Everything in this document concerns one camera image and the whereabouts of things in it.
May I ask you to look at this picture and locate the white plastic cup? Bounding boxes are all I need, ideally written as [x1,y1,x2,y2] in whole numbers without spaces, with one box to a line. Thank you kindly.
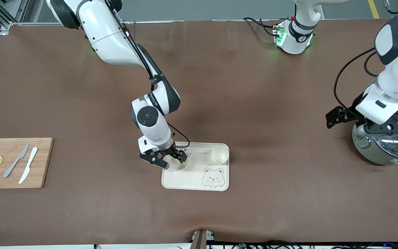
[210,146,230,164]
[170,155,189,171]

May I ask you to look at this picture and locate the cream tray with bear print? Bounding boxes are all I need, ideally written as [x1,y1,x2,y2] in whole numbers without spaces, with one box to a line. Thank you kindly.
[161,141,230,192]

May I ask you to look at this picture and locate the green cooking pot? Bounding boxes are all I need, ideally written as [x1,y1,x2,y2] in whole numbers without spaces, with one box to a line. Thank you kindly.
[352,108,398,169]

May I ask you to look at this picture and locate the glass pot lid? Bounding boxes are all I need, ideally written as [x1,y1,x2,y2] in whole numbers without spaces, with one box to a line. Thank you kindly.
[369,108,398,156]

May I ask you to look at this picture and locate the metal table clamp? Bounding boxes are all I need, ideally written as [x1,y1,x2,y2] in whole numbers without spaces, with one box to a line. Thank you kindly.
[191,230,215,249]

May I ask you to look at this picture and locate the white plastic knife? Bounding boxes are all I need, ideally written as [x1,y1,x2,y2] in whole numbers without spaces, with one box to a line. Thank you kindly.
[19,147,38,184]

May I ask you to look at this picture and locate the grey plastic knife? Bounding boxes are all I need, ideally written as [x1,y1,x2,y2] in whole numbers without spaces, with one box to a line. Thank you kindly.
[3,144,30,178]

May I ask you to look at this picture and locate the bamboo cutting board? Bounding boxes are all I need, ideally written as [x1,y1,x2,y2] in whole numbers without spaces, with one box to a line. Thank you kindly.
[0,138,54,189]

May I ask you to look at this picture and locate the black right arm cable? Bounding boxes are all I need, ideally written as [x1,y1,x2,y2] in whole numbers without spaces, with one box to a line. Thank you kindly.
[109,0,191,147]

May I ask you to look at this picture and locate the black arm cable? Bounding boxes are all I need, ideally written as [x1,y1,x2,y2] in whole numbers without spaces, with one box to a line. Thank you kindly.
[334,48,388,111]
[109,0,191,147]

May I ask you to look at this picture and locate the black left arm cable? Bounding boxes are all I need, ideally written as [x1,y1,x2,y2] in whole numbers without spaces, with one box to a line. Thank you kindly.
[334,48,388,111]

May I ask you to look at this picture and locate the black left base cable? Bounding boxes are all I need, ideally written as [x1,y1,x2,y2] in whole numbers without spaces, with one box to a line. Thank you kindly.
[243,17,279,37]

